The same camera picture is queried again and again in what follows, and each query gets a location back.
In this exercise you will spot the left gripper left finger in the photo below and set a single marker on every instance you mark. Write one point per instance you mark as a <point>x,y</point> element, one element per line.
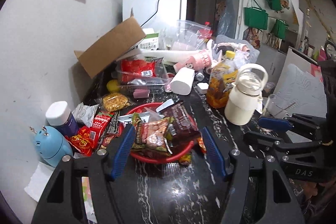
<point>118,152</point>

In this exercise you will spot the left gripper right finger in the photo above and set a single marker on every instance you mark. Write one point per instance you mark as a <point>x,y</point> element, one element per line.
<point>217,151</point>

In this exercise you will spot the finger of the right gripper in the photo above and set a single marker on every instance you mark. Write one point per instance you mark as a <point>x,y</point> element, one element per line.
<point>275,124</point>

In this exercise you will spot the brown nut snack packet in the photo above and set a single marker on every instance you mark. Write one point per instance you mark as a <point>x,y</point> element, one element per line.
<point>151,137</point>

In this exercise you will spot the dark brown snack packet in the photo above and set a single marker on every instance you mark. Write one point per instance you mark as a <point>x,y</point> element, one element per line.
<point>182,128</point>

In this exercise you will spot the white peanut snack packet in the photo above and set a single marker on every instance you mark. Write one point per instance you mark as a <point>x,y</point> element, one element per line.
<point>134,118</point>

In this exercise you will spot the glass mug with cat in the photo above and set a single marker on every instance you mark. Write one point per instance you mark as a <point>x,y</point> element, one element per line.
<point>276,107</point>

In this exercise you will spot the red snack packets pile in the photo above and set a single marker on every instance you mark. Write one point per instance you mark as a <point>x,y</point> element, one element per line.
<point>88,139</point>

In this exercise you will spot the white cushioned chair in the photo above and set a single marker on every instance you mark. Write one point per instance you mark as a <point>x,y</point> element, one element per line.
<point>301,85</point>

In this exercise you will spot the cream lidded jug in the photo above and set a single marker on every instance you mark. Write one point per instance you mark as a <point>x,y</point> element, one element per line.
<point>246,94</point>

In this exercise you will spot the yellow noodle snack bag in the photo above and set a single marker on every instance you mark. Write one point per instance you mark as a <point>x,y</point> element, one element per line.
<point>114,102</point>

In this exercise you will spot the colourful leaflet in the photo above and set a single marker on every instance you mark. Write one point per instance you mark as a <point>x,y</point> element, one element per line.
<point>88,203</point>

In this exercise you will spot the blue round gadget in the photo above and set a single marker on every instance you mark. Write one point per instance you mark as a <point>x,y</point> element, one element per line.
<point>51,145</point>

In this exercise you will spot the white capped blue jar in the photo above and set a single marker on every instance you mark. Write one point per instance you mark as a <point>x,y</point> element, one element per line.
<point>60,117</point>

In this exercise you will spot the white paper roll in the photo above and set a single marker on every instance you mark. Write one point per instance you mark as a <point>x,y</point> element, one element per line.
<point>182,82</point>

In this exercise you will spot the clear plastic container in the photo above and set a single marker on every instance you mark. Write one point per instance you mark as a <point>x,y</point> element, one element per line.
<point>148,74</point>

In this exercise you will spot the orange drink bottle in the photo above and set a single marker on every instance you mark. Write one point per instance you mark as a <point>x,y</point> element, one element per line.
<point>222,77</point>

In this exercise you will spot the green tote bag lower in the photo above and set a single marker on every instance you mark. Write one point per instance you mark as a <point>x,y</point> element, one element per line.
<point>279,29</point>

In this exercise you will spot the cardboard box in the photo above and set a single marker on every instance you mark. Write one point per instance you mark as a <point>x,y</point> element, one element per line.
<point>110,47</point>

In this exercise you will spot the white mini fridge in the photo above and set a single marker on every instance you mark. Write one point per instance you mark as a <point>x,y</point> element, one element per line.
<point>155,14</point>

